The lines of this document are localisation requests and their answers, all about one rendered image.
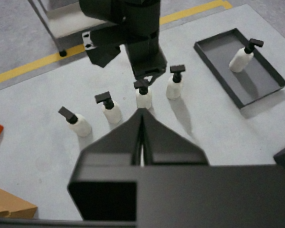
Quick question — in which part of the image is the white pump bottle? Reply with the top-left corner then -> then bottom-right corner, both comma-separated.
58,106 -> 92,137
94,91 -> 122,124
229,38 -> 264,72
133,81 -> 152,109
165,64 -> 186,100

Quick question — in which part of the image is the brown cardboard box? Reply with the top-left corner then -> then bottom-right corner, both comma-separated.
0,189 -> 38,219

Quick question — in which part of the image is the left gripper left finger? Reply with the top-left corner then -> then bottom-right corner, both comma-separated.
74,108 -> 142,168

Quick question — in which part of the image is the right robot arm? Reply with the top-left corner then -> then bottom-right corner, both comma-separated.
79,0 -> 161,69

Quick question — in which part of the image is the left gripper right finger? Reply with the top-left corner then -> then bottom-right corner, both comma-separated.
142,108 -> 211,166

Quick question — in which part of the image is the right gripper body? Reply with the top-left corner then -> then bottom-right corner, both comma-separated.
127,26 -> 167,79

